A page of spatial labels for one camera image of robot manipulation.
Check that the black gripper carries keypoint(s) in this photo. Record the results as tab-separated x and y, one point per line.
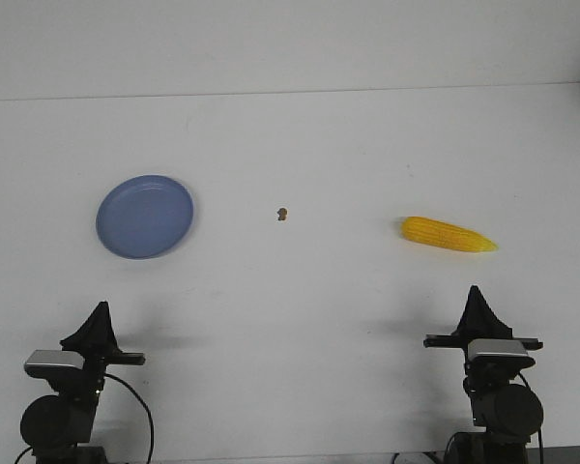
479	321
95	340

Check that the yellow corn cob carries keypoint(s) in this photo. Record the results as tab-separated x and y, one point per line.
435	233

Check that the blue round plate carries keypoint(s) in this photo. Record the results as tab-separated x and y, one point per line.
145	217

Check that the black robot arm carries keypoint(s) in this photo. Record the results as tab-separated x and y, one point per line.
502	403
57	427

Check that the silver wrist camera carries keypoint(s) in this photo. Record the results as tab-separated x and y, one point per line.
47	364
509	353

